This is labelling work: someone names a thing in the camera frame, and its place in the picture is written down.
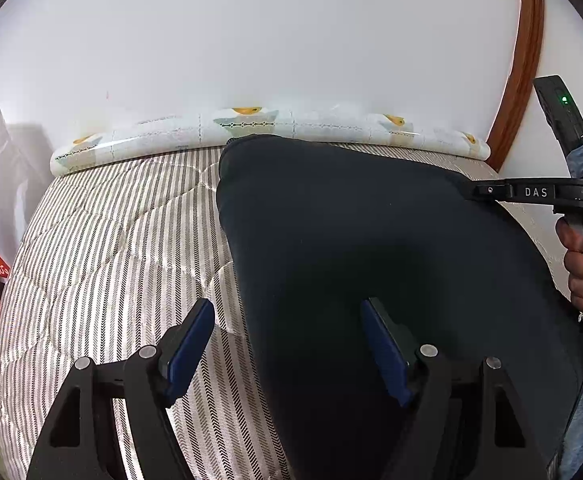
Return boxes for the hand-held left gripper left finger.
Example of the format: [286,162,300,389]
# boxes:
[26,298,216,480]

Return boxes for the striped quilted bed mattress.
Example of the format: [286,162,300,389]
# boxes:
[0,142,575,480]

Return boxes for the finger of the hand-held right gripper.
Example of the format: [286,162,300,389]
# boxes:
[457,179,557,207]

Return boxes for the black sweatshirt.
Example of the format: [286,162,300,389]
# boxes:
[216,133,583,480]

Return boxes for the white patterned rolled pillow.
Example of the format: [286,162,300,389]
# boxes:
[50,104,493,178]

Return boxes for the white plastic bag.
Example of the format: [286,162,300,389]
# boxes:
[0,102,56,261]

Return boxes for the brown wooden door frame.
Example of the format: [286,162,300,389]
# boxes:
[485,0,545,172]

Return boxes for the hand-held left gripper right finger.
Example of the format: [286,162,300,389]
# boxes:
[360,297,558,480]

